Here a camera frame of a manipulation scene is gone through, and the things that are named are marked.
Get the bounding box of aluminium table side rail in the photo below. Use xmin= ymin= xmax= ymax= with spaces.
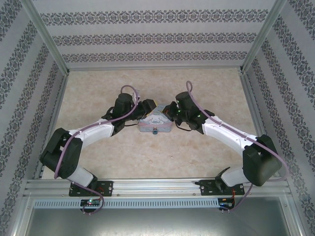
xmin=33 ymin=72 xmax=71 ymax=180
xmin=240 ymin=71 xmax=281 ymax=177

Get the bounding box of aluminium mounting rail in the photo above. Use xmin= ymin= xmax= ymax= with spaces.
xmin=23 ymin=178 xmax=290 ymax=197

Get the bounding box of grey metal panel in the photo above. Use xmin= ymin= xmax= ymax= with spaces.
xmin=24 ymin=207 xmax=291 ymax=236

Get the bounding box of slotted grey cable duct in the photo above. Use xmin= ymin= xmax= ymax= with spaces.
xmin=33 ymin=198 xmax=281 ymax=207

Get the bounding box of aluminium frame post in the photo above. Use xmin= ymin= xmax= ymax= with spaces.
xmin=240 ymin=0 xmax=288 ymax=74
xmin=23 ymin=0 xmax=71 ymax=76

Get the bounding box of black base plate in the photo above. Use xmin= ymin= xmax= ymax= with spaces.
xmin=198 ymin=179 xmax=246 ymax=197
xmin=69 ymin=180 xmax=114 ymax=198

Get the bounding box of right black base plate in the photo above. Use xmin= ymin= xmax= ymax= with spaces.
xmin=198 ymin=179 xmax=246 ymax=197

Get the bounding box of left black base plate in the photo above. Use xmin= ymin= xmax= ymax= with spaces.
xmin=69 ymin=180 xmax=114 ymax=198

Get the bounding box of blue cartoon dog tin box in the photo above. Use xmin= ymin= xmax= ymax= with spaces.
xmin=138 ymin=104 xmax=173 ymax=134

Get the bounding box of left small circuit board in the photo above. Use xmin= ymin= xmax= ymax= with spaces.
xmin=80 ymin=198 xmax=102 ymax=207

